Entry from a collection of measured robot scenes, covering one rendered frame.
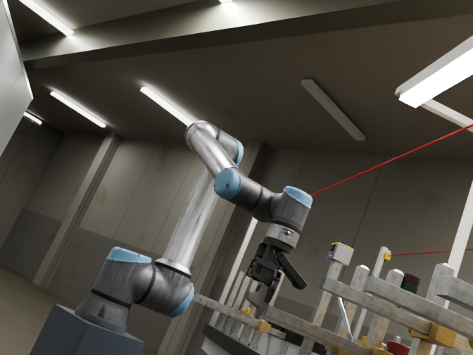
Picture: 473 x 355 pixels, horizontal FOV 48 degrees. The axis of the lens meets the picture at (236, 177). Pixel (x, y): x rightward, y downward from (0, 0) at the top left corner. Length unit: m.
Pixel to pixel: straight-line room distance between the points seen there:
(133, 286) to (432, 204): 4.82
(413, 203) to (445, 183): 0.41
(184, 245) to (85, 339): 0.49
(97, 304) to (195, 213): 0.48
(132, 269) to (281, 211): 0.64
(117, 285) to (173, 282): 0.21
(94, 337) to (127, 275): 0.23
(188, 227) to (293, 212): 0.62
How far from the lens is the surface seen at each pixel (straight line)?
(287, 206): 1.52
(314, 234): 6.91
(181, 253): 2.01
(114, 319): 1.91
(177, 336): 7.58
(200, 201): 2.04
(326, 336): 1.57
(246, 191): 1.56
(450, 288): 0.84
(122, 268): 1.91
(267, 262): 1.49
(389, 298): 1.08
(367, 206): 6.69
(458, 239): 3.42
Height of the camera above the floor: 0.78
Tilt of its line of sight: 14 degrees up
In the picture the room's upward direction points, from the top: 23 degrees clockwise
